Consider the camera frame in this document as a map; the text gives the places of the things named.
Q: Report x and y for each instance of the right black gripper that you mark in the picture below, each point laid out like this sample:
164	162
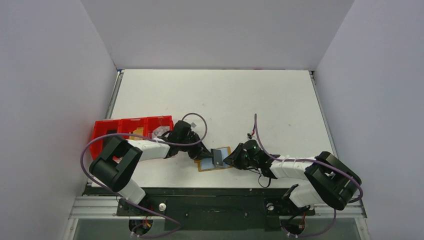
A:
237	158

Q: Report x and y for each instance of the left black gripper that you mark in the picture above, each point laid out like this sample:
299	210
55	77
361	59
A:
200	151

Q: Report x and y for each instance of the yellow leather card holder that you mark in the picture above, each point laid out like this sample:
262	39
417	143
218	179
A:
211	164

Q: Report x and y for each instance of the dark grey credit card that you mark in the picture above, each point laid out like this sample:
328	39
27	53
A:
217	159

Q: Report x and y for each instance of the gold black card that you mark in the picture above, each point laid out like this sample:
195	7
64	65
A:
137	131

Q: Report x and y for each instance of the silver card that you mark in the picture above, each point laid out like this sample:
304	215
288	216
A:
161	131

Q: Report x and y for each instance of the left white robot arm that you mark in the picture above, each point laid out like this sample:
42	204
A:
115	165

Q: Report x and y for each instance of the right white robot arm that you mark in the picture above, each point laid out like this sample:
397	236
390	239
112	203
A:
326	180

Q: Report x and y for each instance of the red plastic tray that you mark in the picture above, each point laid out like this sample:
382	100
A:
127	125

